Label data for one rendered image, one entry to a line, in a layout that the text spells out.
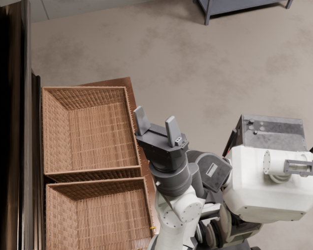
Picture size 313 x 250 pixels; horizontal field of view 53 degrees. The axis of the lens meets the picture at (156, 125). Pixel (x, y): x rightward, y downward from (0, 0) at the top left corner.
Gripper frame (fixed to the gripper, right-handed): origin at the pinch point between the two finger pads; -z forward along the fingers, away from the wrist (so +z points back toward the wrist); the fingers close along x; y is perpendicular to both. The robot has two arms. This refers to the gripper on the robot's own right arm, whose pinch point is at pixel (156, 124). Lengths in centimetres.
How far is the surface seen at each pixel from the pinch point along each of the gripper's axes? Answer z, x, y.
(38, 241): 63, -61, 25
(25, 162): 16.5, -42.5, 15.2
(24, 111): 10, -55, 4
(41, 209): 58, -69, 15
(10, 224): 24, -35, 29
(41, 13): 47, -275, -133
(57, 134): 62, -110, -22
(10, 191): 20, -42, 23
